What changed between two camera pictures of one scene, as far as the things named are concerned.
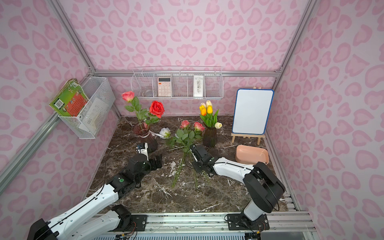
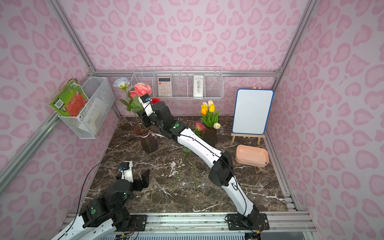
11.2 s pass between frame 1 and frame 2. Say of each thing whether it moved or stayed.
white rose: moved
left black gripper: moved
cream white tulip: stayed
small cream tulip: stayed
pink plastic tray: stayed
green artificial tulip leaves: stayed
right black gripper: moved
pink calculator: stayed
